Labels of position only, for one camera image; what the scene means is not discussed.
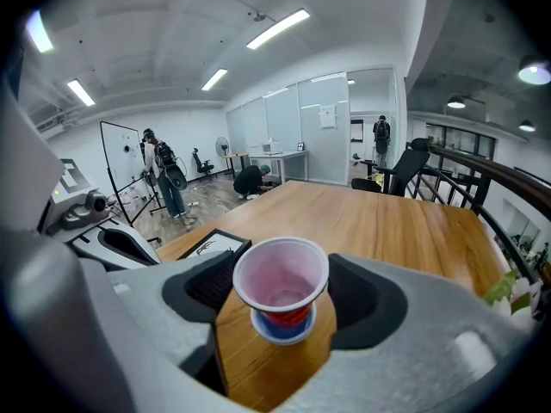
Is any green leafy plant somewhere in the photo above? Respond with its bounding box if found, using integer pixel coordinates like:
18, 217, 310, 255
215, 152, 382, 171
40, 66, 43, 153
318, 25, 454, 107
483, 268, 551, 320

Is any black picture frame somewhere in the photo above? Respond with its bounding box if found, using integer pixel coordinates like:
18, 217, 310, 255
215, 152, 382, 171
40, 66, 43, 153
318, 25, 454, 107
176, 228, 253, 262

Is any blue plastic cup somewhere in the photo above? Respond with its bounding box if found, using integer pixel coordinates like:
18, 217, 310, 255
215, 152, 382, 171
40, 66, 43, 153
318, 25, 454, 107
250, 302, 319, 347

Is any long ceiling light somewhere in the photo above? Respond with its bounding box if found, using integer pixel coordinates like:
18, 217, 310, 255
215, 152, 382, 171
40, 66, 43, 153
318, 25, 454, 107
65, 78, 96, 108
245, 8, 312, 51
201, 67, 229, 92
25, 9, 55, 54

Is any frosted glass partition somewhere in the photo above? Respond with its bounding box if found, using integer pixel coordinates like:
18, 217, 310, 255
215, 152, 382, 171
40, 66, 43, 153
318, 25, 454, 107
225, 68, 398, 188

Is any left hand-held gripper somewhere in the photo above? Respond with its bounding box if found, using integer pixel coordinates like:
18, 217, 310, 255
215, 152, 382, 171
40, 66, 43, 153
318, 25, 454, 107
0, 77, 163, 413

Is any small wooden desk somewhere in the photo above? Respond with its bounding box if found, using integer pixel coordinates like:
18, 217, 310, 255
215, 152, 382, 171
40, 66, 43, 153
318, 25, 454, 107
222, 152, 251, 176

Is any gray fisheye camera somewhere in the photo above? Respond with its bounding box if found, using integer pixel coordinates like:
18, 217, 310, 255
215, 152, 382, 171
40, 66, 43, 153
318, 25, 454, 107
62, 188, 111, 231

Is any dark stair railing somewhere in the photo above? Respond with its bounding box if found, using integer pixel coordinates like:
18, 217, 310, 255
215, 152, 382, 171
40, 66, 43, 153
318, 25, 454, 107
406, 143, 551, 284

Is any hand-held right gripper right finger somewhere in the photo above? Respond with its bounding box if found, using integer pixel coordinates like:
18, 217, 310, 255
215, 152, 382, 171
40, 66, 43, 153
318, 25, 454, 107
270, 253, 538, 413

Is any white desk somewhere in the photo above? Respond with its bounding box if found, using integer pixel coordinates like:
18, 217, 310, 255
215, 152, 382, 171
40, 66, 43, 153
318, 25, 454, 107
248, 149, 310, 185

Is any black standing fan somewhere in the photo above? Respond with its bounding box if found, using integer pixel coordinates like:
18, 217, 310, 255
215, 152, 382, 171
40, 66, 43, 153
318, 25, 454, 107
214, 135, 230, 176

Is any large black office chair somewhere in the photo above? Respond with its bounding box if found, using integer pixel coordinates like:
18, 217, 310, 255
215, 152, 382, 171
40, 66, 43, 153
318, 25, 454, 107
350, 137, 432, 198

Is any small black office chair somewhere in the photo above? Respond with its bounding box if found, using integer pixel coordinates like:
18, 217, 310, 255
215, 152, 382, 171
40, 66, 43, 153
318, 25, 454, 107
191, 147, 215, 181

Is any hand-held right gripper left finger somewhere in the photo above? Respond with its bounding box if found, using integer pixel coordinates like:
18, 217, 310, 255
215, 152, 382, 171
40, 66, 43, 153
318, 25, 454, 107
105, 250, 260, 413

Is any white rolling whiteboard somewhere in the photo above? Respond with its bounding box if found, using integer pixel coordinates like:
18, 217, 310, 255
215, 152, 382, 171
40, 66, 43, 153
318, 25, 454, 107
99, 120, 168, 228

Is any white paper notice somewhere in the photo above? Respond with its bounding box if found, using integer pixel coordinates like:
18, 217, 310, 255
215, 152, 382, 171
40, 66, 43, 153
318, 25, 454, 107
319, 104, 337, 131

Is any red plastic cup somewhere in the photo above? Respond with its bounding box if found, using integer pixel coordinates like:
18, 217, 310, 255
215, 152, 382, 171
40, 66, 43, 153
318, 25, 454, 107
232, 236, 331, 327

